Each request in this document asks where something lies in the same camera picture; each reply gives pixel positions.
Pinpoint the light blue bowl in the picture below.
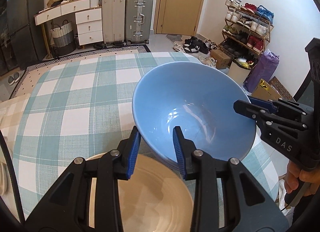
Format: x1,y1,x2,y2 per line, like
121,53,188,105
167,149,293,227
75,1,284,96
132,61,256,169

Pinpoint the cream plate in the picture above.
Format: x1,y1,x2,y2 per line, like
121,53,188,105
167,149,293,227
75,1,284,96
85,152,194,232

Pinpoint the dark blue bowl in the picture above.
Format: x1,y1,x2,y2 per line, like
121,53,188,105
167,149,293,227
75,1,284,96
148,153,181,177

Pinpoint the right hand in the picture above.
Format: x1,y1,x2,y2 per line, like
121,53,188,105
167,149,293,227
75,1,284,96
285,161,320,196

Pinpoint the cardboard box with cat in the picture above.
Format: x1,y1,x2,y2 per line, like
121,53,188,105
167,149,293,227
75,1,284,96
251,79,282,100

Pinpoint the purple bag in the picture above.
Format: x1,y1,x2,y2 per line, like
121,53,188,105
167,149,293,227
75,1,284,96
244,49,279,93

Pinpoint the white trash bin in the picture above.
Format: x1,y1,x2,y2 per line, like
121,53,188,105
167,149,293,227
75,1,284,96
227,58,251,86

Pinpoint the small brown cardboard box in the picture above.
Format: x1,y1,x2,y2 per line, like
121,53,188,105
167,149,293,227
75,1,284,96
210,49,232,69

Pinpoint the shoe rack with shoes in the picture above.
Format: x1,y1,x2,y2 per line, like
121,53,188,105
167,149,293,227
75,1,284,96
221,0,274,56

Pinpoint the teal plaid tablecloth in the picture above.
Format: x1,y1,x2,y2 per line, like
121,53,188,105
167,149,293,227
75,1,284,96
12,52,279,222

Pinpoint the wooden door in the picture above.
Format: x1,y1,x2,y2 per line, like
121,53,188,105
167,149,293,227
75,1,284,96
153,0,204,35

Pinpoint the grey slippers pair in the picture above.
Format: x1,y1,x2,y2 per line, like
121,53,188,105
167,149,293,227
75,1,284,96
8,72,21,86

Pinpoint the silver suitcase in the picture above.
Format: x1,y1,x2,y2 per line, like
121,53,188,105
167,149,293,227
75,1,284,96
125,0,153,45

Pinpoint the woven laundry basket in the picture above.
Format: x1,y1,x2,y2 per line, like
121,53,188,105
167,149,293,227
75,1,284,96
50,20,76,56

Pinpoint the beige suitcase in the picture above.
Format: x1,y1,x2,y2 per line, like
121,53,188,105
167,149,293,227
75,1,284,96
101,0,125,43

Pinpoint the white dresser desk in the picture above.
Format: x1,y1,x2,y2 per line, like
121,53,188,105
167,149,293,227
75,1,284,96
34,0,103,45

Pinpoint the black refrigerator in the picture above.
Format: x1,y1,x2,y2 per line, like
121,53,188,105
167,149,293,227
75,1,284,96
7,0,47,69

